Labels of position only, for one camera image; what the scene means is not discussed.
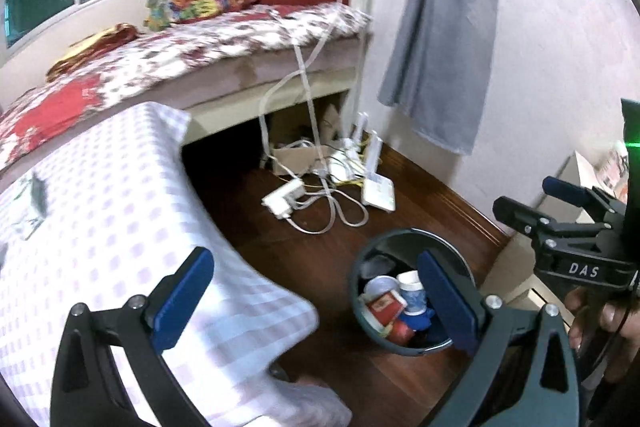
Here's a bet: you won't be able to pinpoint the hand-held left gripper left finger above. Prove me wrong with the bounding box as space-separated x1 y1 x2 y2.
50 247 216 427

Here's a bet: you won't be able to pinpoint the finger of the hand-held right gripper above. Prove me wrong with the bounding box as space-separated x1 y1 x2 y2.
492 197 607 254
543 176 626 223

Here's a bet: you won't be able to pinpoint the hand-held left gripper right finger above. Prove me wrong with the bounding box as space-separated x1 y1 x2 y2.
416 249 593 427

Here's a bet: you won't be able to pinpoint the black round trash bin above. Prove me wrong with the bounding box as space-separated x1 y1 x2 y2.
350 229 478 356

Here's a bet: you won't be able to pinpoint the person's right hand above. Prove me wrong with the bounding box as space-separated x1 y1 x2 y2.
565 287 640 350

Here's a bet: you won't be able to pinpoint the pink checked tablecloth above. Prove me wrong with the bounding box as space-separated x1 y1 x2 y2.
0 102 353 427

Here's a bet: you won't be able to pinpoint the white router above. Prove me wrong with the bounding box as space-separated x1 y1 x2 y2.
350 112 397 212

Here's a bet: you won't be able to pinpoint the white power strip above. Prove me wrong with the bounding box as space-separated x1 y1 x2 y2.
261 179 306 219

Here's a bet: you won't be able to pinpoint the cardboard box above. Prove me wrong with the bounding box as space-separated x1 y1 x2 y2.
270 144 333 178

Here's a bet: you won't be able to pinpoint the long grey curtain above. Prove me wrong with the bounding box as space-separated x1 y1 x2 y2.
377 0 501 156

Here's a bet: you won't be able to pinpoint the bed with floral sheet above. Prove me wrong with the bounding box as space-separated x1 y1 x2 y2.
0 2 373 178

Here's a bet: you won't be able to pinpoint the folded red yellow blanket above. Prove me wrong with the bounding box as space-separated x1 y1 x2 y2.
47 23 146 82

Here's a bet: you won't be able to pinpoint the colourful patterned pillow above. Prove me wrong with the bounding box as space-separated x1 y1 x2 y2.
144 0 262 32

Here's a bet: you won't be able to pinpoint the white power strip and cables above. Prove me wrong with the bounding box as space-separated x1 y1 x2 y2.
259 0 369 236

